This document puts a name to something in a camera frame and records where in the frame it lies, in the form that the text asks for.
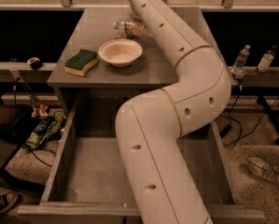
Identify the clear plastic water bottle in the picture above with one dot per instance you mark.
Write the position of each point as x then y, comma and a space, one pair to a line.
124, 26

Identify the white paper bowl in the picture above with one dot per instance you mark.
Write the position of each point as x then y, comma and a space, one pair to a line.
120, 52

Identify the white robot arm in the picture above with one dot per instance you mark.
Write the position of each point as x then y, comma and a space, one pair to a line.
163, 188

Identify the grey cabinet with top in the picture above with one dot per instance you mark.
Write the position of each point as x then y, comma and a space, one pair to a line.
98, 75

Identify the clear bottle on shelf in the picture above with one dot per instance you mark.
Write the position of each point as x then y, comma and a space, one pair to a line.
238, 65

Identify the open grey top drawer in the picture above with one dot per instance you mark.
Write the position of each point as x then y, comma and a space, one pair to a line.
88, 183

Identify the green yellow sponge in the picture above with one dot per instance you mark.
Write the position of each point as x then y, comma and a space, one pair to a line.
81, 63

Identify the yellow black tape measure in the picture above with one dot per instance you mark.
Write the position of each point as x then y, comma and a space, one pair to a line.
35, 63

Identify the green snack bags pile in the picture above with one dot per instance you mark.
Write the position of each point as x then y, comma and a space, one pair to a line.
48, 128

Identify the dark chair at left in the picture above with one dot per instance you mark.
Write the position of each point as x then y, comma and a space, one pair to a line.
16, 125

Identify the grey knit sneaker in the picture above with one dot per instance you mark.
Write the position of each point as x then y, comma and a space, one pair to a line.
264, 170

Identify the black canvas sneaker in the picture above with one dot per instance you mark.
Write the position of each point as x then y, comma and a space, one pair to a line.
8, 201

